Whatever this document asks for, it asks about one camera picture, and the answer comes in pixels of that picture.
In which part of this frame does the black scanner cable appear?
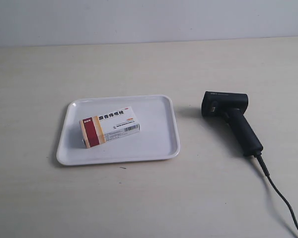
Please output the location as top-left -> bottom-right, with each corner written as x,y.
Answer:
250,153 -> 298,238

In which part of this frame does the white plastic tray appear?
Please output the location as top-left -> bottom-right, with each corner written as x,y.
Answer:
56,95 -> 180,166

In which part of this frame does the white red medicine box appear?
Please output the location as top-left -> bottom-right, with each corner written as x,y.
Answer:
79,106 -> 141,148

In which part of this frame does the black handheld barcode scanner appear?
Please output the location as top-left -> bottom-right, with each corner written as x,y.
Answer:
201,91 -> 263,157

